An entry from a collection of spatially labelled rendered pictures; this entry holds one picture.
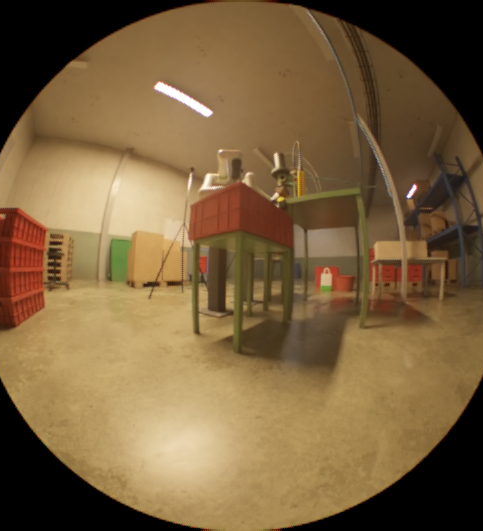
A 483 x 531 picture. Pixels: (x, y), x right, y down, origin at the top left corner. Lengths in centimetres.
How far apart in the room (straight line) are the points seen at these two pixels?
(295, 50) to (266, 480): 430
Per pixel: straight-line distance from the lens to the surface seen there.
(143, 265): 303
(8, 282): 128
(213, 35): 388
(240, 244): 64
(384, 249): 239
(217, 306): 134
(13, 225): 127
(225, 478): 38
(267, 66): 398
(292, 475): 39
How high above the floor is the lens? 37
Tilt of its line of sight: 2 degrees up
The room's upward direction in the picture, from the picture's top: 1 degrees clockwise
